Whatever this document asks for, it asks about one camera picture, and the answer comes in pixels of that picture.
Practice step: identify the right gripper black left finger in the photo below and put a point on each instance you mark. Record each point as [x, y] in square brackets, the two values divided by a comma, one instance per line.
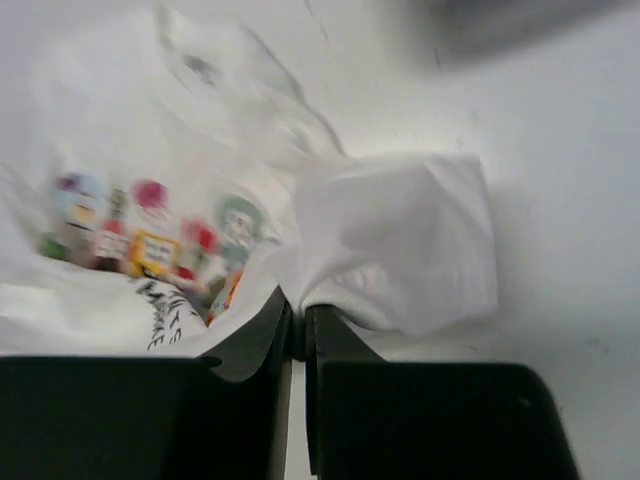
[223, 415]

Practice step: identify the white cartoon print t-shirt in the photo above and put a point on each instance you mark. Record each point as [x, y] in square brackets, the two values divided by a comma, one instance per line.
[177, 179]

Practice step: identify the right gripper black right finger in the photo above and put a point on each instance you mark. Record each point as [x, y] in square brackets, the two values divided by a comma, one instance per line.
[369, 418]

